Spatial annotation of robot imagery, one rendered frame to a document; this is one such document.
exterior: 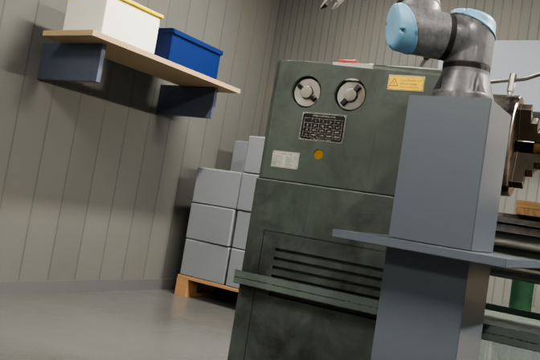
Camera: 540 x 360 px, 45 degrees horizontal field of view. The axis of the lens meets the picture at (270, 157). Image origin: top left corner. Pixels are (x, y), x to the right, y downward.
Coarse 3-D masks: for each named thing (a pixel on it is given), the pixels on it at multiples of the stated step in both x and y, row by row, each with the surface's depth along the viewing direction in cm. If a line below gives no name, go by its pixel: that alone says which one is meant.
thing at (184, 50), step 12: (168, 36) 411; (180, 36) 416; (156, 48) 415; (168, 48) 410; (180, 48) 418; (192, 48) 427; (204, 48) 437; (216, 48) 447; (180, 60) 419; (192, 60) 428; (204, 60) 439; (216, 60) 449; (204, 72) 440; (216, 72) 451
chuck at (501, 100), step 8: (496, 96) 202; (504, 96) 201; (512, 96) 201; (520, 96) 201; (504, 104) 197; (512, 104) 196; (512, 112) 193; (512, 120) 192; (512, 128) 192; (512, 136) 194; (512, 144) 196; (512, 152) 198; (512, 160) 200; (504, 168) 193; (504, 176) 194; (504, 184) 196; (504, 192) 200; (512, 192) 208
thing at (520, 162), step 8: (520, 160) 200; (528, 160) 199; (536, 160) 198; (512, 168) 199; (520, 168) 198; (528, 168) 197; (536, 168) 200; (512, 176) 198; (520, 176) 197; (528, 176) 200; (512, 184) 198; (520, 184) 197
